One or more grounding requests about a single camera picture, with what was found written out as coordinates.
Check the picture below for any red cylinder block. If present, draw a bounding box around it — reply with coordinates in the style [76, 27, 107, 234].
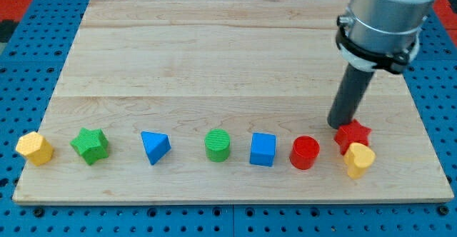
[289, 136, 320, 170]

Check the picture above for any yellow hexagon block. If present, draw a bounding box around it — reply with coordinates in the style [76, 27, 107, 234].
[15, 131, 54, 166]

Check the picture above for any red star block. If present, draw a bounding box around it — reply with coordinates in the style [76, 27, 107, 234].
[333, 119, 371, 156]

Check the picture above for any green star block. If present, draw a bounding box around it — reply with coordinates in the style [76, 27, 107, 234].
[70, 128, 109, 166]

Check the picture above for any yellow heart block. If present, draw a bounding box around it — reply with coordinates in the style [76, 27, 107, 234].
[343, 142, 376, 179]

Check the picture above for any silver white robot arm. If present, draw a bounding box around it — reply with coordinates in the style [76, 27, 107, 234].
[336, 0, 435, 74]

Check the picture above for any green cylinder block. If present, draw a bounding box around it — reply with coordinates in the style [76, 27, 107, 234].
[204, 128, 231, 162]

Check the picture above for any blue triangle block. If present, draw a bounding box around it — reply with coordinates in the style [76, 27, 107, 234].
[141, 131, 171, 166]

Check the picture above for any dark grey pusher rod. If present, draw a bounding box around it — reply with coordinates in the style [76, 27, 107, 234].
[327, 64, 374, 129]

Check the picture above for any blue cube block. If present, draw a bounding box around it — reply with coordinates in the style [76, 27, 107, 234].
[249, 133, 276, 167]

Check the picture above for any wooden board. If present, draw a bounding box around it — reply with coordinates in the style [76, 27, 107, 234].
[13, 0, 453, 206]

